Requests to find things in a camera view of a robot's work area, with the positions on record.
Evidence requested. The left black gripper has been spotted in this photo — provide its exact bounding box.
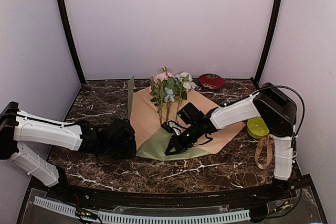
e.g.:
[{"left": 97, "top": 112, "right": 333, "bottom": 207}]
[{"left": 102, "top": 138, "right": 137, "bottom": 159}]

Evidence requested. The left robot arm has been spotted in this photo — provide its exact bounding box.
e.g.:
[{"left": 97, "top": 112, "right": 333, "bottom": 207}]
[{"left": 1, "top": 101, "right": 137, "bottom": 201}]

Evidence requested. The white fake flower stem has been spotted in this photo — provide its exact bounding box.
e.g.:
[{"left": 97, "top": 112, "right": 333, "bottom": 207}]
[{"left": 174, "top": 71, "right": 197, "bottom": 112}]

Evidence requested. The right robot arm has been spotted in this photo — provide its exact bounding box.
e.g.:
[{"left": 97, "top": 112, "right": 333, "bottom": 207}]
[{"left": 162, "top": 83, "right": 302, "bottom": 200}]

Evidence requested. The left black frame post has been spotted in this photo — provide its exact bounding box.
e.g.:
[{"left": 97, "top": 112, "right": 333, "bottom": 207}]
[{"left": 57, "top": 0, "right": 86, "bottom": 85}]

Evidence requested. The pale pink fake flower stem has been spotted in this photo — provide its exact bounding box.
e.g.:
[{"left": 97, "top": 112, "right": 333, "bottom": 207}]
[{"left": 150, "top": 73, "right": 168, "bottom": 124}]

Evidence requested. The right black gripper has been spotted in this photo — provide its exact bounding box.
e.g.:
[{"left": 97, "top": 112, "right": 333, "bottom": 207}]
[{"left": 166, "top": 123, "right": 202, "bottom": 155}]

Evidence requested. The blue fake flower stem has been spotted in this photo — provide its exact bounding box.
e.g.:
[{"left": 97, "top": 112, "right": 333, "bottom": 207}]
[{"left": 164, "top": 88, "right": 175, "bottom": 121}]

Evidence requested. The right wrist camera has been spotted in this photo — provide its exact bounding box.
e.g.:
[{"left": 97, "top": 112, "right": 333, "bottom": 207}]
[{"left": 161, "top": 120, "right": 187, "bottom": 135}]

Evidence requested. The white slotted cable duct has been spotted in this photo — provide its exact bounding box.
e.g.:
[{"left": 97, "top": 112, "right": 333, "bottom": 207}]
[{"left": 33, "top": 196, "right": 250, "bottom": 223}]

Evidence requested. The pink rose fake flower stem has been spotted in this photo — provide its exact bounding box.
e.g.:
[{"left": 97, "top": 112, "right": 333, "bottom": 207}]
[{"left": 151, "top": 67, "right": 175, "bottom": 108}]

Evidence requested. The black front table rail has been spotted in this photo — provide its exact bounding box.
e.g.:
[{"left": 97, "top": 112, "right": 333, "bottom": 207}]
[{"left": 68, "top": 185, "right": 274, "bottom": 208}]

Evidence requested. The tan ribbon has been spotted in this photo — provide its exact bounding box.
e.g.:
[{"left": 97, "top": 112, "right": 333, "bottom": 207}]
[{"left": 253, "top": 133, "right": 275, "bottom": 170}]

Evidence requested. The black frame post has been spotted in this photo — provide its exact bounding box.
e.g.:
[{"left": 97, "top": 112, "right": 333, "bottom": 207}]
[
  {"left": 251, "top": 0, "right": 281, "bottom": 88},
  {"left": 57, "top": 0, "right": 86, "bottom": 85}
]

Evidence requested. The right black frame post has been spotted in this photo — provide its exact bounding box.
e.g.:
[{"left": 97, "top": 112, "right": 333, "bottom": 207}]
[{"left": 251, "top": 0, "right": 281, "bottom": 88}]

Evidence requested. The green and pink wrapping paper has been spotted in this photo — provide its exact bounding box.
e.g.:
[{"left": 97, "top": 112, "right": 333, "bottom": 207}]
[{"left": 125, "top": 75, "right": 246, "bottom": 161}]

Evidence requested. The lime green plastic bowl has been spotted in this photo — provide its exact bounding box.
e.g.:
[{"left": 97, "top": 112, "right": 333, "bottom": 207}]
[{"left": 247, "top": 118, "right": 269, "bottom": 139}]

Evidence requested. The red floral plate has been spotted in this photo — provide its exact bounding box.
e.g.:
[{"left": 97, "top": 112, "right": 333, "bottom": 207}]
[{"left": 198, "top": 73, "right": 225, "bottom": 90}]

